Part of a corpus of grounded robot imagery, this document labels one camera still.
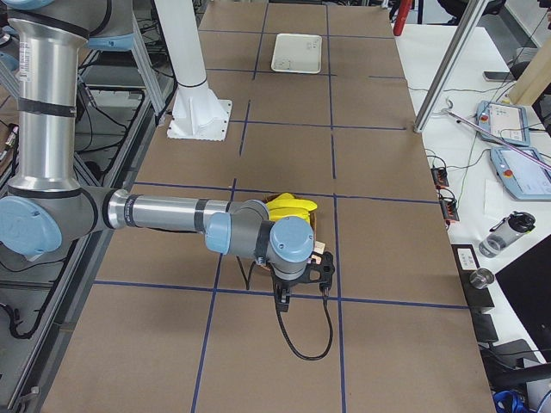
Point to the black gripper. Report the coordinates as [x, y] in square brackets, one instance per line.
[287, 284]

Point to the yellow banana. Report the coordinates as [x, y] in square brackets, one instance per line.
[285, 212]
[287, 200]

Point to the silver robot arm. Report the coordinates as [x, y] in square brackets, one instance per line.
[46, 206]

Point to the paper price tag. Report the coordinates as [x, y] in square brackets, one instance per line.
[318, 251]

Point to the small metal cup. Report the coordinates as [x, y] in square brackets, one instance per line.
[481, 278]

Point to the clear water bottle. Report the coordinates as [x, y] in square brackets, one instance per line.
[507, 232]

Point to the white bear tray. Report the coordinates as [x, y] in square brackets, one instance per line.
[297, 53]

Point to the metal reacher stick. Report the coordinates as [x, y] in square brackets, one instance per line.
[495, 139]

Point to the lower teach pendant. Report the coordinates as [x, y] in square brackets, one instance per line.
[523, 179]

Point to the teach pendant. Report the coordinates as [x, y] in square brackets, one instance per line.
[504, 120]
[523, 179]

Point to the upper teach pendant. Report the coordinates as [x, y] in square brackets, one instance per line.
[504, 120]

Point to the red fire extinguisher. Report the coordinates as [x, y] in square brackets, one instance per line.
[403, 7]

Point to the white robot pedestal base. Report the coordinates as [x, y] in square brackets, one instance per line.
[197, 112]

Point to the aluminium frame post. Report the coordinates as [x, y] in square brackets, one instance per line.
[463, 32]

